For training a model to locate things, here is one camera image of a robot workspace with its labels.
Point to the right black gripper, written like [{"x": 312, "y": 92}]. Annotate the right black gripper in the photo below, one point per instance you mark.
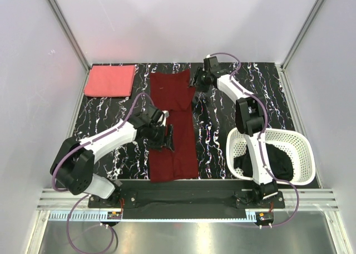
[{"x": 195, "y": 81}]

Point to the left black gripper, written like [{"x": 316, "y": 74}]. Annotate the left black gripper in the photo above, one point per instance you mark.
[{"x": 157, "y": 145}]

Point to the dark red t shirt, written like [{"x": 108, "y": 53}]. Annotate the dark red t shirt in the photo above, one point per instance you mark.
[{"x": 173, "y": 93}]

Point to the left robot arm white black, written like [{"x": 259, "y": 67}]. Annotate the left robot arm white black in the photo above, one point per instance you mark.
[{"x": 73, "y": 167}]

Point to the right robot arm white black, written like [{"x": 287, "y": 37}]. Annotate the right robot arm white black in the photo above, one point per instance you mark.
[{"x": 250, "y": 118}]

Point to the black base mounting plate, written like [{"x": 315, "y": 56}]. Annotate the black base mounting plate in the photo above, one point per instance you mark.
[{"x": 190, "y": 198}]

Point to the folded pink t shirt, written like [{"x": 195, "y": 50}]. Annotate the folded pink t shirt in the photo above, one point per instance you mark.
[{"x": 110, "y": 81}]

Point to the black garment in basket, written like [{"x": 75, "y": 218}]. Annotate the black garment in basket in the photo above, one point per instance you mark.
[{"x": 280, "y": 163}]

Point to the white plastic laundry basket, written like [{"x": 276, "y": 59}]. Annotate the white plastic laundry basket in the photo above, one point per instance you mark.
[{"x": 294, "y": 144}]

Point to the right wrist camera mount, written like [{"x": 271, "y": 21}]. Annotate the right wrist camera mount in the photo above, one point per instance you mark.
[{"x": 211, "y": 64}]

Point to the white slotted cable duct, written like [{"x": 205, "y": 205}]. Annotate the white slotted cable duct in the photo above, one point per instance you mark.
[{"x": 116, "y": 216}]

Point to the right aluminium frame post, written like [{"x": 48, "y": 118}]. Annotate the right aluminium frame post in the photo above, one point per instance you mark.
[{"x": 302, "y": 33}]

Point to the aluminium frame post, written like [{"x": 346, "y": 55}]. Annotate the aluminium frame post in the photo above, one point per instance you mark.
[
  {"x": 60, "y": 17},
  {"x": 302, "y": 33}
]

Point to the left aluminium frame post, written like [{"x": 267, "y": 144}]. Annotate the left aluminium frame post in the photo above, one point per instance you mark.
[{"x": 60, "y": 17}]

